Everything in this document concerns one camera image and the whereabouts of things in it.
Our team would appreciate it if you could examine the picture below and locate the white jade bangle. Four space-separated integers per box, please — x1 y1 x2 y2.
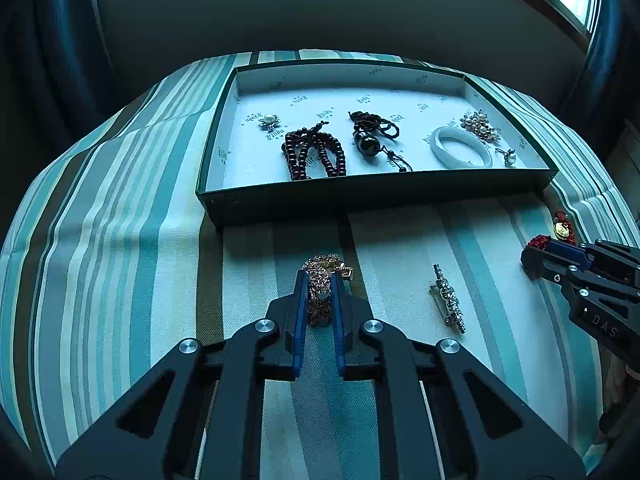
430 126 493 169

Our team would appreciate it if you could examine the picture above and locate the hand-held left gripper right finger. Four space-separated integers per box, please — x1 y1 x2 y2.
331 272 586 480

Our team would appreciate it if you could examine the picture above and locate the rose gold chain necklace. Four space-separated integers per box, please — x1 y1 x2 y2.
301 255 355 328

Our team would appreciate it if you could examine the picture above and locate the rhinestone hair clip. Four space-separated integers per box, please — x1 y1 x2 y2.
428 263 468 335

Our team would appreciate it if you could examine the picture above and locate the red cord gold charm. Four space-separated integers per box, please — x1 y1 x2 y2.
551 210 578 246

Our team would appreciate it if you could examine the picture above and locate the green jewelry box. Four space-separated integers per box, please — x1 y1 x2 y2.
195 60 560 231

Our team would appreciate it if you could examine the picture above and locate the person's right hand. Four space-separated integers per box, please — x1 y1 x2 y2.
602 354 640 411

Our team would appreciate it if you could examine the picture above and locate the black bead cord pendant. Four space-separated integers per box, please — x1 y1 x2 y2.
347 110 413 173

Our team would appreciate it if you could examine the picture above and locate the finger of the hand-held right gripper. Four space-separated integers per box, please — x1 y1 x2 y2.
546 239 640 288
520 246 589 289

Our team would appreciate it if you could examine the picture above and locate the striped teal tablecloth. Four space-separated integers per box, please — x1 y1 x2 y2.
0 50 638 480

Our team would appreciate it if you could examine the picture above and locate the dark blue curtain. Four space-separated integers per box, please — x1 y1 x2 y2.
30 0 116 126
565 0 640 171

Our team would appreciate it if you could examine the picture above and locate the large pearl cluster brooch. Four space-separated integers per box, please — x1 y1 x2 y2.
460 109 502 143

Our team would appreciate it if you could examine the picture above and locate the dark red bead bracelet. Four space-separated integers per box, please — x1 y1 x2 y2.
281 121 347 181

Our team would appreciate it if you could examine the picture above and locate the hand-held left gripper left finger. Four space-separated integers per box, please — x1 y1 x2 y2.
55 269 308 480

